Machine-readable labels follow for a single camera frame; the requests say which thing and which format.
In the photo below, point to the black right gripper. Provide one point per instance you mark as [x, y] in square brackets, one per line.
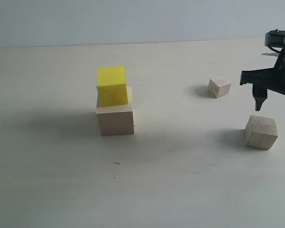
[266, 79]

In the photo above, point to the yellow cube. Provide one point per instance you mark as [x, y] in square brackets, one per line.
[112, 86]

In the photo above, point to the large light wooden cube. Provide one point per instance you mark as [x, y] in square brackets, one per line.
[116, 120]

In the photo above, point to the medium wooden cube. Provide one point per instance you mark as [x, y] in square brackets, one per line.
[260, 132]

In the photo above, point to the small wooden cube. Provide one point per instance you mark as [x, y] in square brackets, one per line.
[219, 87]

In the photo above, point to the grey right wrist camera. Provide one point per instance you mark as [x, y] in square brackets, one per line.
[275, 38]

